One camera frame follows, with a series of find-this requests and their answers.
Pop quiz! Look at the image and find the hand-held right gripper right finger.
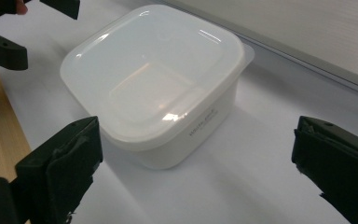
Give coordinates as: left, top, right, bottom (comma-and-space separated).
291, 115, 358, 224

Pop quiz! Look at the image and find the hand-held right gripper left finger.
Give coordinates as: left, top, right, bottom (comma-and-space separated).
14, 116, 104, 224

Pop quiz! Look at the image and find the white square plastic container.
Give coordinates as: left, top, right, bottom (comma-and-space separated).
59, 3, 256, 171

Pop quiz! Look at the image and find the white table sheet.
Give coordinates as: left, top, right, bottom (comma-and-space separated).
0, 0, 358, 224

